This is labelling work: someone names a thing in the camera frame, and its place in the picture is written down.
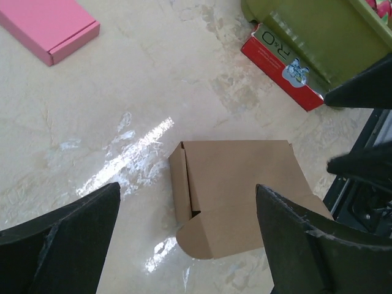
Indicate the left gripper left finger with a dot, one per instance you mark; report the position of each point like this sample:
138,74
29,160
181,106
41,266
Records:
62,251

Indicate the pink sticky note pad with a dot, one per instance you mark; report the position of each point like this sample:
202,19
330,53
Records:
51,30

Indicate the olive green plastic bin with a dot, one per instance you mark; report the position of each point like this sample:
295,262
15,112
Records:
338,39

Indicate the red silver snack packet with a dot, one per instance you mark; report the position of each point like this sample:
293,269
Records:
285,67

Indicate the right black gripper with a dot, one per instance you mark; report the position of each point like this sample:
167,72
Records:
361,205

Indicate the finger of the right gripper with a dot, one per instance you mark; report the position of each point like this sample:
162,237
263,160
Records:
369,89

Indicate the pink dragon fruit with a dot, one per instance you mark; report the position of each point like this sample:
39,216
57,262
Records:
382,8

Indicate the brown cardboard box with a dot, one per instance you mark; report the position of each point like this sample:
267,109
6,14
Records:
214,192

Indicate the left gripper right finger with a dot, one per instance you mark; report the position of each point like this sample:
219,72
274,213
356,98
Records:
310,253

